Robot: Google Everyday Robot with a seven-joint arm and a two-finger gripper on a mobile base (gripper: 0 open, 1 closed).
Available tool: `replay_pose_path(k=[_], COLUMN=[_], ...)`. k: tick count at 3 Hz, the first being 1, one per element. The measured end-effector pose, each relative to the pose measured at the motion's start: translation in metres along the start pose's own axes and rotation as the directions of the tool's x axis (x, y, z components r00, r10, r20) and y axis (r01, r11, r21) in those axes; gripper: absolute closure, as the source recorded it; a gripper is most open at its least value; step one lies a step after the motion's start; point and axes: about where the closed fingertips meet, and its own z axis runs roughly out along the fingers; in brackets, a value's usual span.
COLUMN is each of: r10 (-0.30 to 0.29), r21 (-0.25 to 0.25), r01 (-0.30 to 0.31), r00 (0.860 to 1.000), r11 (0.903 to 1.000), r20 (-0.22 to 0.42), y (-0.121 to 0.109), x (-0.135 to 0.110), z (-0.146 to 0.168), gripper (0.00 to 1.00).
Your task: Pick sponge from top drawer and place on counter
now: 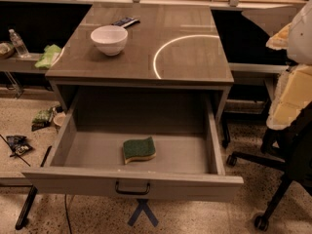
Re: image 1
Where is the small bowl on shelf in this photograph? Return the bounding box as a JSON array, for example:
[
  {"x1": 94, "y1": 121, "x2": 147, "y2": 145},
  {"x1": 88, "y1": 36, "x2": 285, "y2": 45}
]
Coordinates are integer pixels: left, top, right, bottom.
[{"x1": 0, "y1": 42, "x2": 15, "y2": 59}]

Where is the black rod on floor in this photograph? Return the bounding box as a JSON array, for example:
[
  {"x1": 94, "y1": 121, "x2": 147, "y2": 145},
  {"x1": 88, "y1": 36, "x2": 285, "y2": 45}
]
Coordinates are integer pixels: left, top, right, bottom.
[{"x1": 15, "y1": 145, "x2": 53, "y2": 231}]

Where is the white ceramic bowl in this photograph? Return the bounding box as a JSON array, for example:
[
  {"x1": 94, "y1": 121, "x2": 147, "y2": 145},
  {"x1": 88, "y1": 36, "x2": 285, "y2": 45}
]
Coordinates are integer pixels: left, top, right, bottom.
[{"x1": 91, "y1": 25, "x2": 128, "y2": 56}]

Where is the green chip bag on floor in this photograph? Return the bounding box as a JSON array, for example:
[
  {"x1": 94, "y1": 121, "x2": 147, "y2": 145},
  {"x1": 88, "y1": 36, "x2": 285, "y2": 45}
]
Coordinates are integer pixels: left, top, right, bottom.
[{"x1": 31, "y1": 108, "x2": 53, "y2": 132}]

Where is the grey side shelf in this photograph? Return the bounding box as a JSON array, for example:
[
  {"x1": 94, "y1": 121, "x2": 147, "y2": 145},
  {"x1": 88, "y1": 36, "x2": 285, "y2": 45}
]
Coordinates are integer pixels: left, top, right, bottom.
[{"x1": 0, "y1": 53, "x2": 48, "y2": 74}]

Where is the dark snack bag on floor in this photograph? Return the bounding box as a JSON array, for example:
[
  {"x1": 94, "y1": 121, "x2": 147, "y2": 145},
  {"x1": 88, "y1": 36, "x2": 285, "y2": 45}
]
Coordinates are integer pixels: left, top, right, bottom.
[{"x1": 6, "y1": 136, "x2": 33, "y2": 156}]

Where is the grey wooden cabinet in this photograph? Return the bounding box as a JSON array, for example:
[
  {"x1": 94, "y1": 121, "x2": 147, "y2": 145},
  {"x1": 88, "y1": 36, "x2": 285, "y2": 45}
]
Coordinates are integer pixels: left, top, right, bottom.
[{"x1": 46, "y1": 3, "x2": 233, "y2": 120}]

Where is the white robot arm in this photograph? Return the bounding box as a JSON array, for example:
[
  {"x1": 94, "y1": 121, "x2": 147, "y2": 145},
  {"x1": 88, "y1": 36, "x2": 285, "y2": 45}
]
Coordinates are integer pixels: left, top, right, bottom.
[{"x1": 266, "y1": 0, "x2": 312, "y2": 130}]

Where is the green cloth on shelf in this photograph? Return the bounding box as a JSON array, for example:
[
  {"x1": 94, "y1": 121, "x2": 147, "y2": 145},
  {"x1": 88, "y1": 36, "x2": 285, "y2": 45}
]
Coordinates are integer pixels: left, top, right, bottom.
[{"x1": 35, "y1": 44, "x2": 61, "y2": 68}]

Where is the clear plastic water bottle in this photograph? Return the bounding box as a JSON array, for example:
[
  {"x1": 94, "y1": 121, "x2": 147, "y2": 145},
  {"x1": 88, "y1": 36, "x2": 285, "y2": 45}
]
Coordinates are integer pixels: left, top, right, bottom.
[{"x1": 9, "y1": 29, "x2": 29, "y2": 58}]

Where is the black office chair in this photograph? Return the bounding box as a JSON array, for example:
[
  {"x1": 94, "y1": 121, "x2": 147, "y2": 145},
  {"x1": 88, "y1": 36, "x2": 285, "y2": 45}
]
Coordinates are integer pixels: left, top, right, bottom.
[{"x1": 226, "y1": 102, "x2": 312, "y2": 231}]

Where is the black cable on floor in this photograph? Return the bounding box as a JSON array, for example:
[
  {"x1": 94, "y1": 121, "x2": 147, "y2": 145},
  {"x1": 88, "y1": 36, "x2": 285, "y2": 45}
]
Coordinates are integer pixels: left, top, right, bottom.
[{"x1": 63, "y1": 194, "x2": 73, "y2": 234}]

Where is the open grey top drawer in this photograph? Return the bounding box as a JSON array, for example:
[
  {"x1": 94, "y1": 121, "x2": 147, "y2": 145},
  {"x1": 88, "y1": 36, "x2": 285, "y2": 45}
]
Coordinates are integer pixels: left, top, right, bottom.
[{"x1": 22, "y1": 87, "x2": 244, "y2": 202}]

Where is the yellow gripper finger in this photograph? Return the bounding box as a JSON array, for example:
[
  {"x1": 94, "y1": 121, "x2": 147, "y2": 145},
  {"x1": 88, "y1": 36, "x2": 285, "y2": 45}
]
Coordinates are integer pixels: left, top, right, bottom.
[
  {"x1": 266, "y1": 64, "x2": 312, "y2": 130},
  {"x1": 266, "y1": 24, "x2": 291, "y2": 51}
]

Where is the black drawer handle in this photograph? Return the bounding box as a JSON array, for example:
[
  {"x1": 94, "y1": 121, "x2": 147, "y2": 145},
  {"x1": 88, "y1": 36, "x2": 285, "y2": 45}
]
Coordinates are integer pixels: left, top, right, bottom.
[{"x1": 115, "y1": 181, "x2": 150, "y2": 196}]

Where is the green yellow sponge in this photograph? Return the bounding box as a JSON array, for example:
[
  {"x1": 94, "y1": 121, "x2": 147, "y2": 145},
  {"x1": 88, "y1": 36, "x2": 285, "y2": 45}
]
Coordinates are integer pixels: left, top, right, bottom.
[{"x1": 123, "y1": 136, "x2": 156, "y2": 164}]

